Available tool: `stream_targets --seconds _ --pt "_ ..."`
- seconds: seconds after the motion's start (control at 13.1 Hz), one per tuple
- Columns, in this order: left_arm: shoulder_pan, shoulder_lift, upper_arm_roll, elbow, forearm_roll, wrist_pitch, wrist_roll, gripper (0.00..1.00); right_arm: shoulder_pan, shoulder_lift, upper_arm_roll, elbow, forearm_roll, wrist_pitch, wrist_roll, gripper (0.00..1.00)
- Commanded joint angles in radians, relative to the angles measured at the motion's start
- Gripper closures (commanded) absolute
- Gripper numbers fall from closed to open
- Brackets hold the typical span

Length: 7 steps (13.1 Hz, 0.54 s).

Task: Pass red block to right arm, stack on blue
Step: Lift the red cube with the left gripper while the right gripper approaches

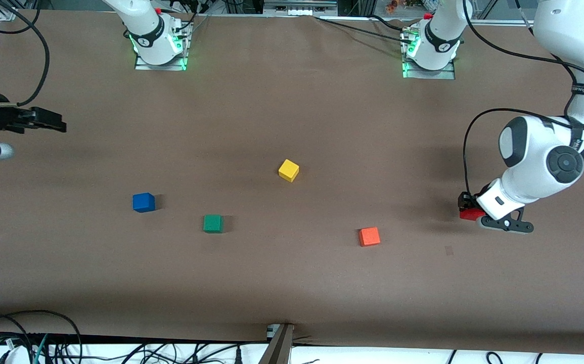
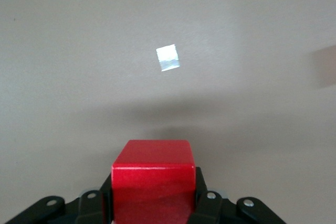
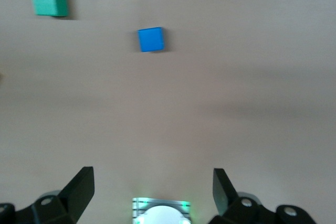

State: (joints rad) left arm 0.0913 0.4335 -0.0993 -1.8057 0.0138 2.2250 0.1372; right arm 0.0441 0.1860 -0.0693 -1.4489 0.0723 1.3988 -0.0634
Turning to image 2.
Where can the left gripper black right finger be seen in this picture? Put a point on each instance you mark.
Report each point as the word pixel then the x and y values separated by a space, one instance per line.
pixel 218 208

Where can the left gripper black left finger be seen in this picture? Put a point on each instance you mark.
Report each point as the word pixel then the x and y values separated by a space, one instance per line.
pixel 89 208

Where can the red wooden block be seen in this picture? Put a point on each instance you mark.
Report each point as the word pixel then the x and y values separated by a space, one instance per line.
pixel 152 182

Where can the small clear tape patch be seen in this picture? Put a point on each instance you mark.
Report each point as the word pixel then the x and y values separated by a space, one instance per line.
pixel 168 57

